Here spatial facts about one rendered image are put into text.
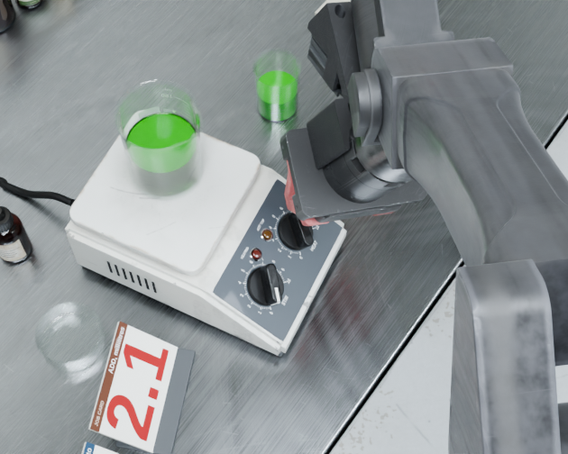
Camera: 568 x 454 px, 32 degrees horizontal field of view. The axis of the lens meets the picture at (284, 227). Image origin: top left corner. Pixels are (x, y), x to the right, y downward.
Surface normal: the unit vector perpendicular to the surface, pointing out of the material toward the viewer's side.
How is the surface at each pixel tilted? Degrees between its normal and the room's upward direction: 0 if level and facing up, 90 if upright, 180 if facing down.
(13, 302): 0
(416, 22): 17
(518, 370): 35
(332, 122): 74
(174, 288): 90
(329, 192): 25
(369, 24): 50
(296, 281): 30
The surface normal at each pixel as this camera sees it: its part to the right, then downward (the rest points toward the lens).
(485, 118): -0.05, -0.84
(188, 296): -0.44, 0.79
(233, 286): 0.46, -0.21
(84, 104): 0.00, -0.47
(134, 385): 0.64, -0.26
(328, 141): -0.91, 0.14
